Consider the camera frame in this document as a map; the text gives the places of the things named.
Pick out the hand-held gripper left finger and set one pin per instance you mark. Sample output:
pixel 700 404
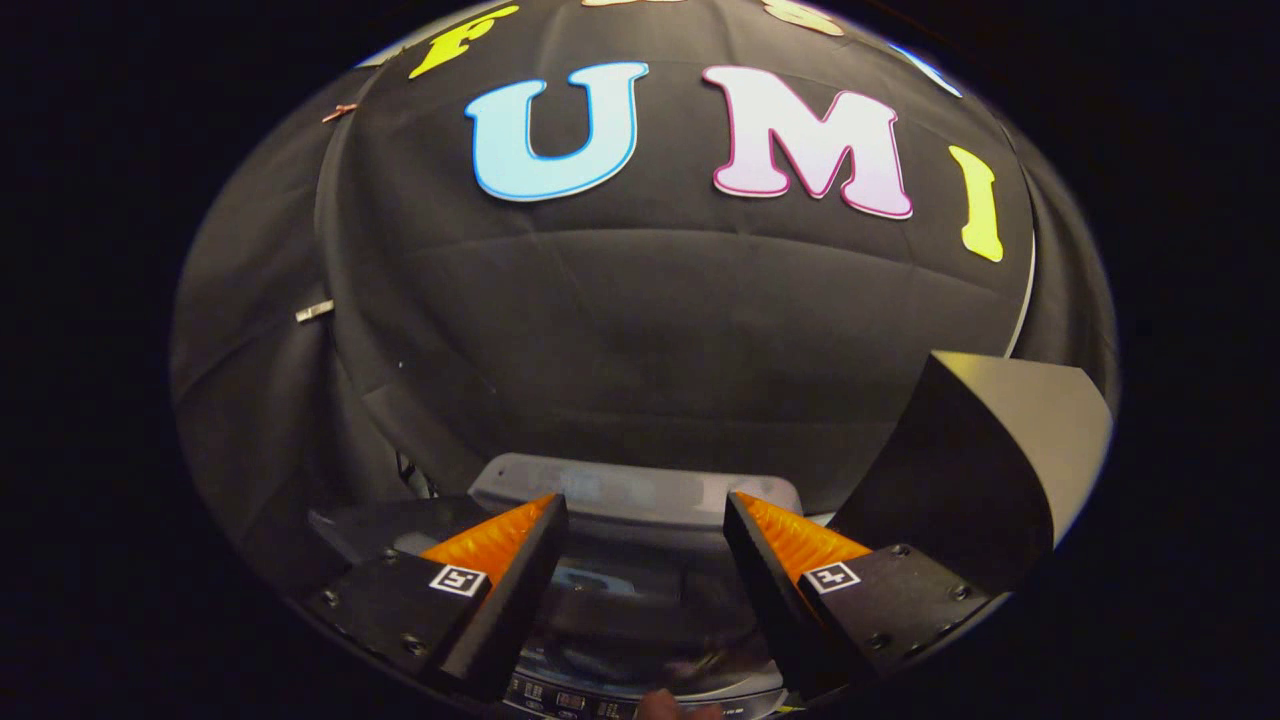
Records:
pixel 520 600

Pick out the black backdrop cloth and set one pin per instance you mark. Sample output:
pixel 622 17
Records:
pixel 650 300

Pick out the silver backdrop clip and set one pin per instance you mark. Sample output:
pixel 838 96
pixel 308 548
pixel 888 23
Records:
pixel 314 311

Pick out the grey beige cabinet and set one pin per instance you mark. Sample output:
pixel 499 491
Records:
pixel 1030 470

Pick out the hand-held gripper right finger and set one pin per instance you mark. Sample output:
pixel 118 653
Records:
pixel 770 600

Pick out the copper backdrop clip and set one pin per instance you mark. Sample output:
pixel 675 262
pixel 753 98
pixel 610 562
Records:
pixel 338 112

